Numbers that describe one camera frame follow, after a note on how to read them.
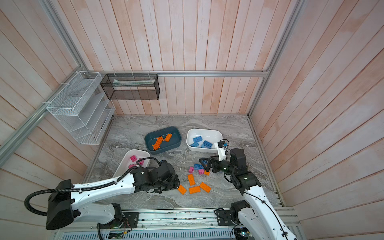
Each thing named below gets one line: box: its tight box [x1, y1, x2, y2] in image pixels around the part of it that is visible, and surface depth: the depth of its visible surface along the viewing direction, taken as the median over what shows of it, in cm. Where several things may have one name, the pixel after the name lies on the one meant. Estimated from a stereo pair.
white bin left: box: [113, 149, 151, 178], surface depth 94 cm
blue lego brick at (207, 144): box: [200, 140, 213, 149], surface depth 102 cm
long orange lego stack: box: [152, 136, 164, 151], surface depth 103 cm
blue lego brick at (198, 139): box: [193, 136, 203, 143], surface depth 106 cm
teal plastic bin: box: [144, 126, 182, 155], surface depth 106 cm
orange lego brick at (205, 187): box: [199, 182, 211, 193], surface depth 85 cm
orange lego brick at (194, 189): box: [189, 186, 201, 194], surface depth 85 cm
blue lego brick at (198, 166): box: [193, 164, 204, 170], surface depth 93 cm
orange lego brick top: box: [164, 133, 173, 142], surface depth 108 cm
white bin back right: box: [186, 128, 223, 153], surface depth 106 cm
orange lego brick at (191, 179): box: [187, 174, 196, 186], surface depth 89 cm
